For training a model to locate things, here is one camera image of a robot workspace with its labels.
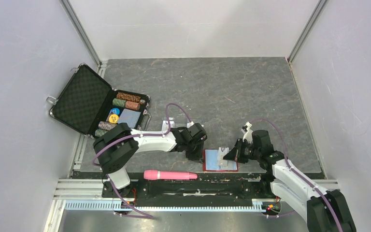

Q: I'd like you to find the aluminium frame post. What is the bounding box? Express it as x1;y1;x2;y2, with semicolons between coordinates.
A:
286;0;328;65
60;0;102;67

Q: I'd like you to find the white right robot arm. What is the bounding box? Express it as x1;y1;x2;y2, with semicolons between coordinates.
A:
223;130;357;232

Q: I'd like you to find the green poker chip stack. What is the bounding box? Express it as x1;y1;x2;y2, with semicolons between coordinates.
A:
94;129;108;138

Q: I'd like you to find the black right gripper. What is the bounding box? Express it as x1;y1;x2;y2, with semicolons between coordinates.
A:
223;138;260;164

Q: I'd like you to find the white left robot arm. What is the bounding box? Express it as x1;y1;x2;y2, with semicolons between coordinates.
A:
92;122;208;197

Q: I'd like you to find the right aluminium frame post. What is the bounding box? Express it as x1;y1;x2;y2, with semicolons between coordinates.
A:
286;0;328;65

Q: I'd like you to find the black poker chip case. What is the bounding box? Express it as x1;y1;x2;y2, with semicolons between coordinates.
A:
49;63;150;138

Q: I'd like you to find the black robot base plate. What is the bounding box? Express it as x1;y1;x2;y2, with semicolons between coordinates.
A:
101;172;279;206

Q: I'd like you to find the pink cylindrical wand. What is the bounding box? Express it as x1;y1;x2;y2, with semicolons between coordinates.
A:
143;170;198;180

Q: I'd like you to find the clear plastic card box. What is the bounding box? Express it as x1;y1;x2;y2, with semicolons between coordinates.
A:
161;117;191;132

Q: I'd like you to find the purple poker chip stack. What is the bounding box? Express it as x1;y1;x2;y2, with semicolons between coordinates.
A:
98;121;117;131

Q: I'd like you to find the left aluminium frame post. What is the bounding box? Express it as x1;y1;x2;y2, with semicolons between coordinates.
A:
60;0;102;67

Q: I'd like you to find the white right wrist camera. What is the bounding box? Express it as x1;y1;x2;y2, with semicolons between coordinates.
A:
241;121;253;143

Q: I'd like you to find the toothed aluminium rail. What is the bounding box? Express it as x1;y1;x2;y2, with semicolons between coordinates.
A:
64;199;271;213

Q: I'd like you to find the yellow poker chip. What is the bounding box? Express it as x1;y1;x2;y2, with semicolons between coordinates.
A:
107;114;119;124

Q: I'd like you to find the red leather card holder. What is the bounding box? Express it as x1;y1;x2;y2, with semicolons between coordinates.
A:
202;147;238;172

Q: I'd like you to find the blue playing card deck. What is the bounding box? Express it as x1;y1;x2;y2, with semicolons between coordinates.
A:
117;109;141;128

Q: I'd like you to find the blue poker chip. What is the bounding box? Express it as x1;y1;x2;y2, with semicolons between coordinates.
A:
109;108;120;115

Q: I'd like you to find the green and brown chip stack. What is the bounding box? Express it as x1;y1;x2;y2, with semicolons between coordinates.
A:
112;98;141;111

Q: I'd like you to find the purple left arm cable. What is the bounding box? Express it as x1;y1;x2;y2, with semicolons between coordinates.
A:
91;103;194;220

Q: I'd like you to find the brown poker chip stack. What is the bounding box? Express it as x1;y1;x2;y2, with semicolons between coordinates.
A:
116;92;142;103

